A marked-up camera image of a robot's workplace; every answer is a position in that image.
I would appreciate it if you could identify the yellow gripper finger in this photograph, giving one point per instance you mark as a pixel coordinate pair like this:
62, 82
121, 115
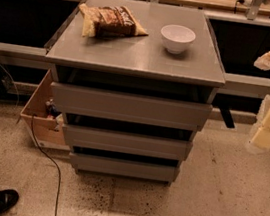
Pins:
259, 140
263, 62

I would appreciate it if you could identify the grey metal rail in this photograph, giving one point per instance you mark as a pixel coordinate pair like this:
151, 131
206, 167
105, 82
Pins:
31, 57

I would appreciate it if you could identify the grey drawer cabinet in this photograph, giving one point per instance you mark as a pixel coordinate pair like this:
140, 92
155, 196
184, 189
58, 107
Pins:
139, 66

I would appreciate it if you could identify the grey bottom drawer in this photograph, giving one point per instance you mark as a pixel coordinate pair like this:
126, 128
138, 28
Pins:
124, 168

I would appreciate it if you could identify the brown chip bag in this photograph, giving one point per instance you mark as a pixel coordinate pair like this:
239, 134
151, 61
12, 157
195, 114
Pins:
109, 22

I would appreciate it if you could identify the grey top drawer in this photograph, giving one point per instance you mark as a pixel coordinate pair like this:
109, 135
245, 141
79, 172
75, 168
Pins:
128, 107

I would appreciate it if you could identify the white bowl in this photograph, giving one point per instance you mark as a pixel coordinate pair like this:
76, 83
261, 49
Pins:
176, 39

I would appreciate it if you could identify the grey drawer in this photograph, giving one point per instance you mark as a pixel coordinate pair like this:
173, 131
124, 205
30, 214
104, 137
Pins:
126, 142
124, 168
128, 107

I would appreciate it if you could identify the grey middle drawer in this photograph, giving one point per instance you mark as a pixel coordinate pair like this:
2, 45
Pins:
126, 142

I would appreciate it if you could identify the cardboard box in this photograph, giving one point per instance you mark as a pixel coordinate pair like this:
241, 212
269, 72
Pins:
43, 127

